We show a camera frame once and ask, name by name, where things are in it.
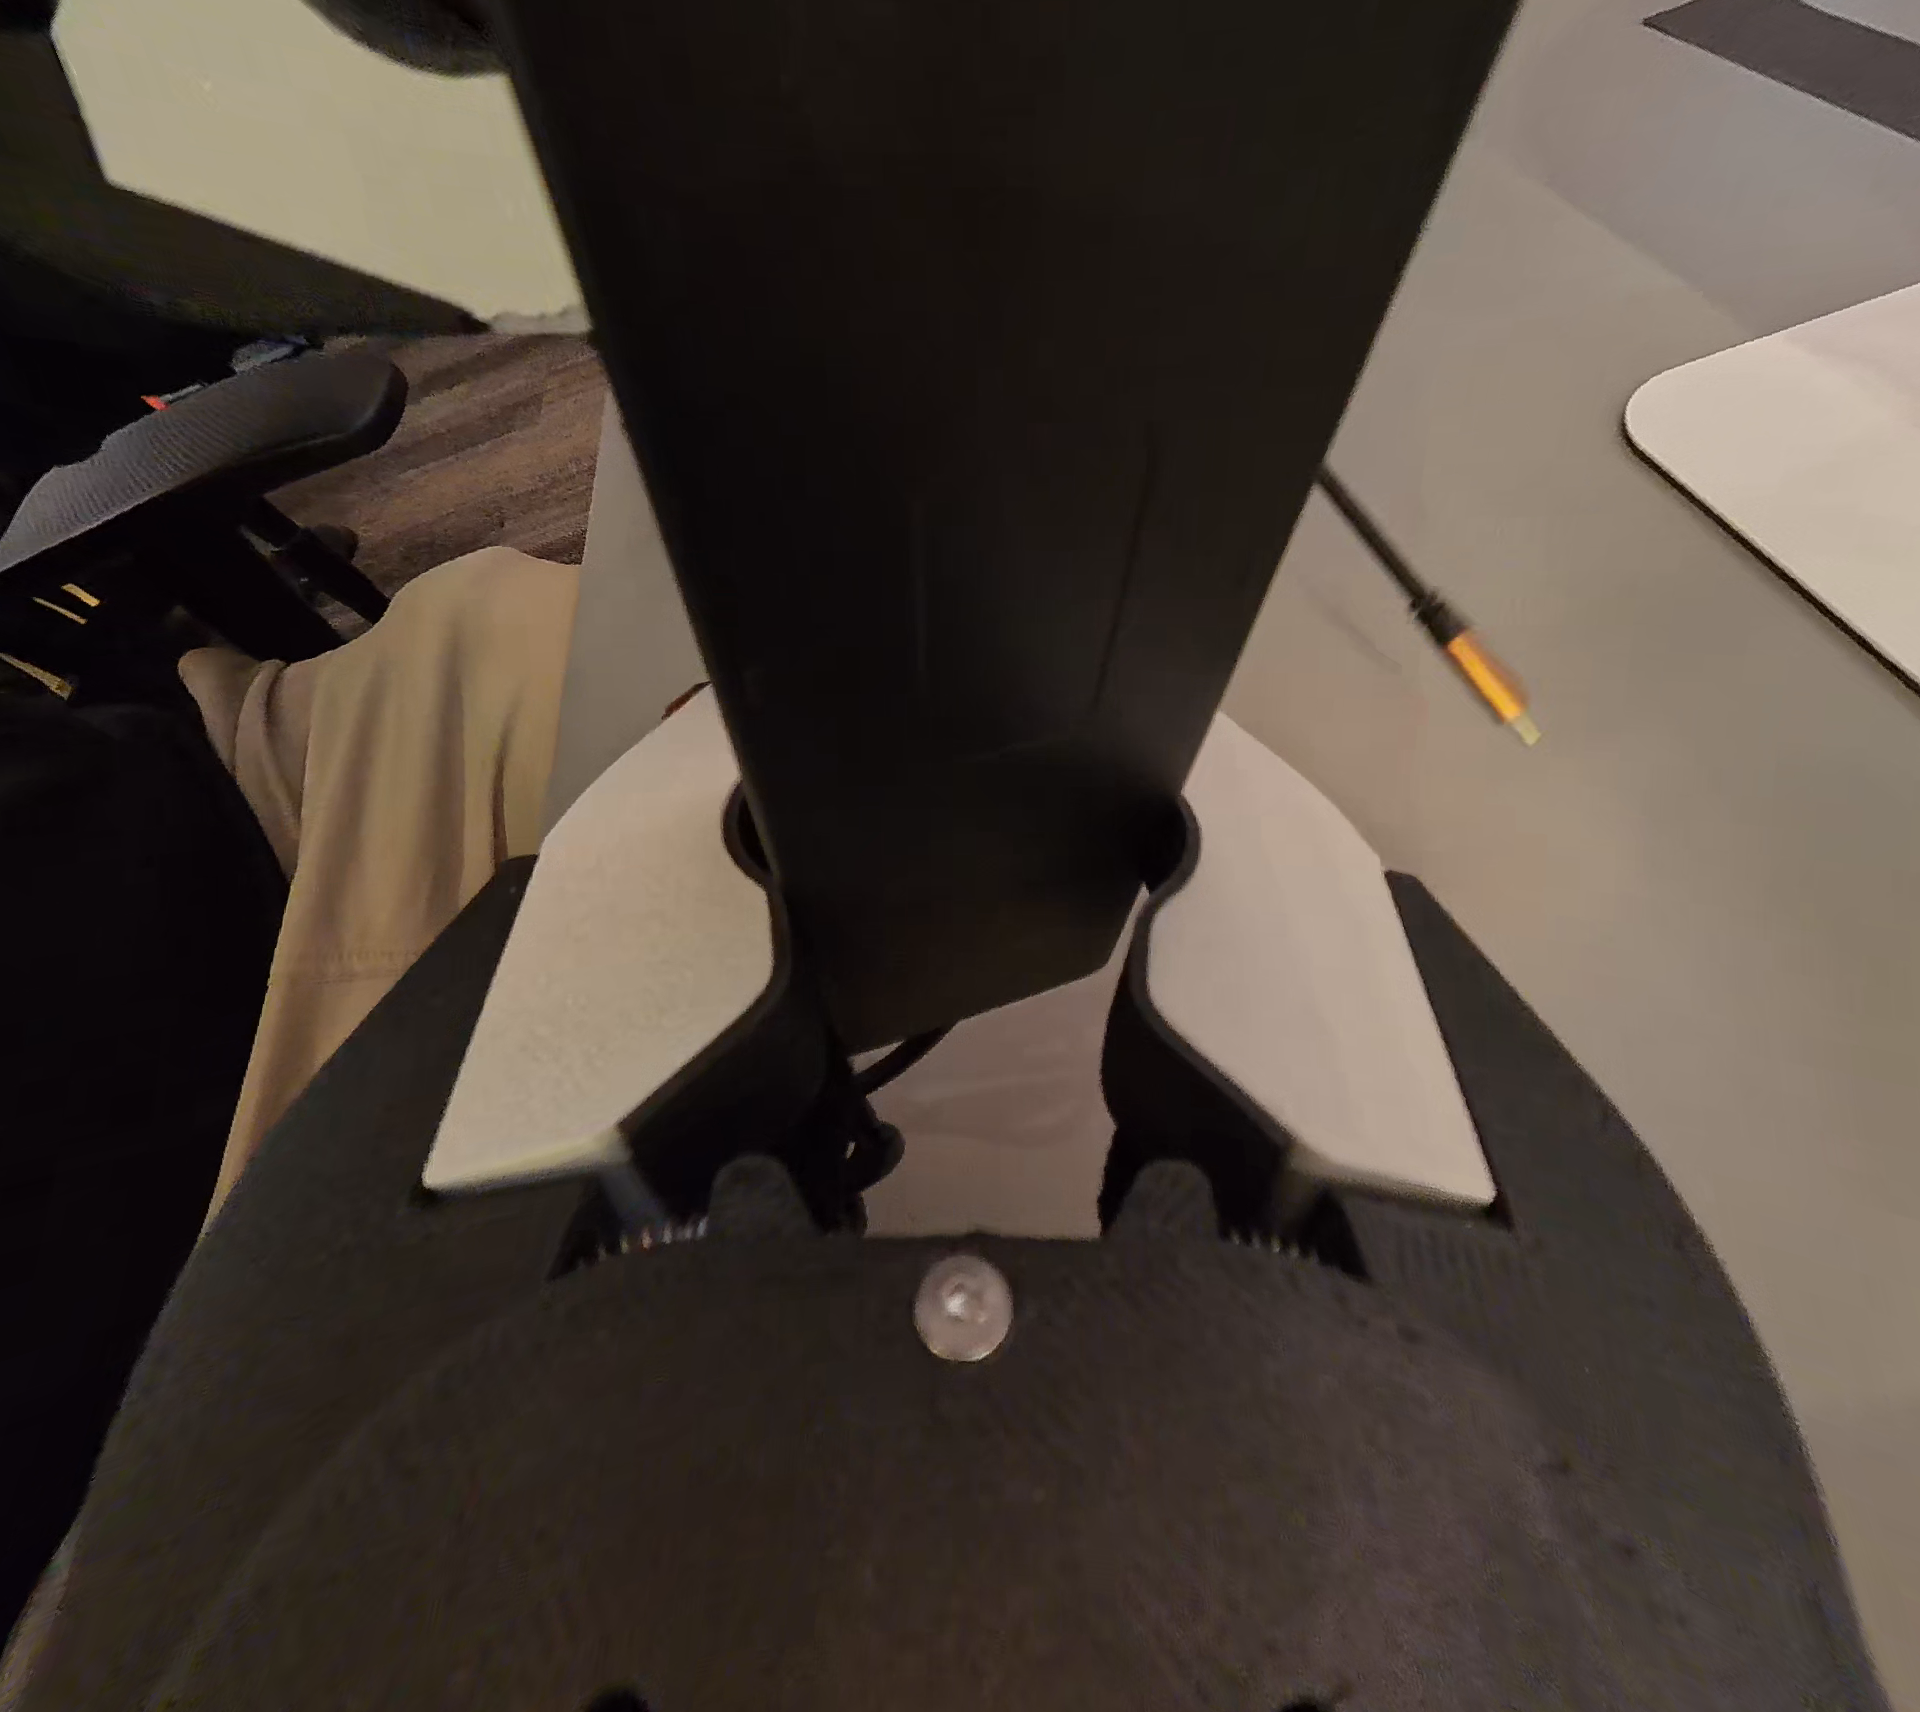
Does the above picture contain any black office chair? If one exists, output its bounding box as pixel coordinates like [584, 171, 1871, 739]
[0, 350, 412, 702]

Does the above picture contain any white desk stand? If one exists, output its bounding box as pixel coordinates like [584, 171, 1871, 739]
[1625, 285, 1920, 699]

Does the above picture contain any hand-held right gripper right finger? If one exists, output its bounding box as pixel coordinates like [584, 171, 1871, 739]
[1099, 710, 1506, 1238]

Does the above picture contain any black usb cable copper plug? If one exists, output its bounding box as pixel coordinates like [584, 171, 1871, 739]
[1316, 466, 1545, 750]

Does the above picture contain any person's beige trouser leg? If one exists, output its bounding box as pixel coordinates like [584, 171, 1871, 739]
[177, 547, 588, 1227]

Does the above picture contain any thin black cable loop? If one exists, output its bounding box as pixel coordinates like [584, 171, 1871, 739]
[816, 1023, 963, 1214]

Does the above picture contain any dark grey strip mat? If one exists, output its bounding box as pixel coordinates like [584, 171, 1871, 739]
[1643, 0, 1920, 148]

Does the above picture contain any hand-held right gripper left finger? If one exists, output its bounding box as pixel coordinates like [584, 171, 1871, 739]
[422, 688, 831, 1222]

